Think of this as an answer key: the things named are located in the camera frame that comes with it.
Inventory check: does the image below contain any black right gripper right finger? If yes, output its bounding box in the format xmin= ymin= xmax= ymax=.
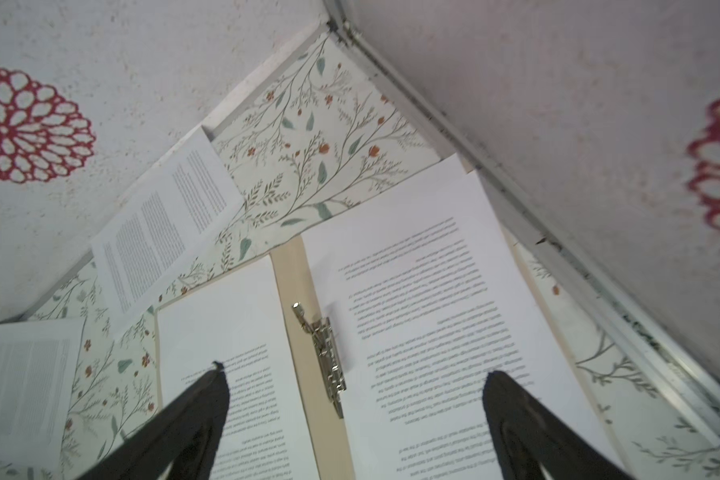
xmin=482 ymin=370 xmax=630 ymax=479

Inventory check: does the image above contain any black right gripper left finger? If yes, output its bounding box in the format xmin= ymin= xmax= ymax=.
xmin=82 ymin=362 xmax=230 ymax=479

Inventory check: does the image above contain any white printed paper sheet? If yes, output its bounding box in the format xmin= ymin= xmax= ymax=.
xmin=302 ymin=156 xmax=619 ymax=479
xmin=156 ymin=256 xmax=319 ymax=479

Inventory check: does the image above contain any beige paper folder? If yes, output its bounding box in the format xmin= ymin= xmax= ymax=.
xmin=154 ymin=167 xmax=637 ymax=480

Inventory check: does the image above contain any metal folder clip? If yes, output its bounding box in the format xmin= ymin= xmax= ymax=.
xmin=292 ymin=303 xmax=347 ymax=419

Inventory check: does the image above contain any white printed sheet far right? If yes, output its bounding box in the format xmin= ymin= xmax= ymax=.
xmin=91 ymin=128 xmax=244 ymax=339

